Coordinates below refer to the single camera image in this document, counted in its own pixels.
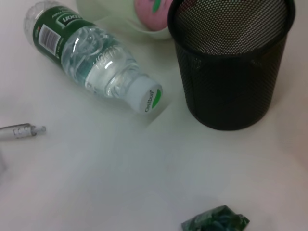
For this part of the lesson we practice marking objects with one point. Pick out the translucent green fruit plate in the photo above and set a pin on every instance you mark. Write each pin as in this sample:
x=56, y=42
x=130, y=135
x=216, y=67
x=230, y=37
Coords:
x=115, y=14

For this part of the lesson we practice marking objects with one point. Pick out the silver ballpoint pen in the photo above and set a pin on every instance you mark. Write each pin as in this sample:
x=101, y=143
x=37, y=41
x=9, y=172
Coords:
x=14, y=131

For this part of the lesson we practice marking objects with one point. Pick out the green plastic wrapper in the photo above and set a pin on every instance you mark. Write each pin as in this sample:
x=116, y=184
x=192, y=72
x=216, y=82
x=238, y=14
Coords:
x=216, y=221

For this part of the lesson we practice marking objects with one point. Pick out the pink toy peach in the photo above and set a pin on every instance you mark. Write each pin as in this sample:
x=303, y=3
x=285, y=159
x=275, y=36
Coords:
x=149, y=16

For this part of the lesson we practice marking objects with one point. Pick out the black mesh pen holder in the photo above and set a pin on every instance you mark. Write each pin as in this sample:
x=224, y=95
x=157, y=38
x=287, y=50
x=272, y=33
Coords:
x=228, y=96

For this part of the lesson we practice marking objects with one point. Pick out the clear green-label water bottle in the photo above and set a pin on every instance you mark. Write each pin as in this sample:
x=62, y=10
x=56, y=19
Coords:
x=96, y=60

